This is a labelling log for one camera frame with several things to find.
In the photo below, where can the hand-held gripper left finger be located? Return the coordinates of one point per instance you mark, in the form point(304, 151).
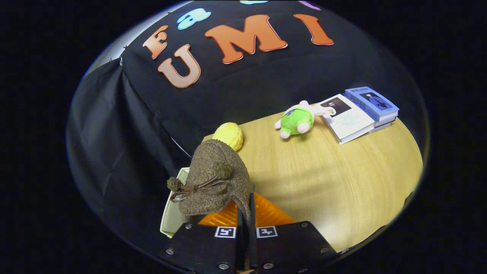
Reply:
point(205, 247)

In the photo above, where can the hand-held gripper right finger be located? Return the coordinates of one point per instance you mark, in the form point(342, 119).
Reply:
point(289, 245)

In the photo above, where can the cream fabric storage box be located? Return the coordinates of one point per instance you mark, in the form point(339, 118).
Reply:
point(171, 217)

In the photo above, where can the brown fuzzy shoe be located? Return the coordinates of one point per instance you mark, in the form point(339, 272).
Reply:
point(213, 163)

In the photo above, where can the yellow round plush toy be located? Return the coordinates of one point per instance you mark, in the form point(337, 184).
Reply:
point(230, 135)

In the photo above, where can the green and pink plush toy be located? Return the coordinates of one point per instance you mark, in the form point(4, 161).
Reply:
point(297, 120)

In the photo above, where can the white book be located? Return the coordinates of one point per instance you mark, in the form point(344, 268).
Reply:
point(350, 121)

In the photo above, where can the black backdrop cloth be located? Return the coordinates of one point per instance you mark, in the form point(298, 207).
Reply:
point(125, 133)

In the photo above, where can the blue book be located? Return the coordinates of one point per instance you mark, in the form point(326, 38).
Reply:
point(374, 102)

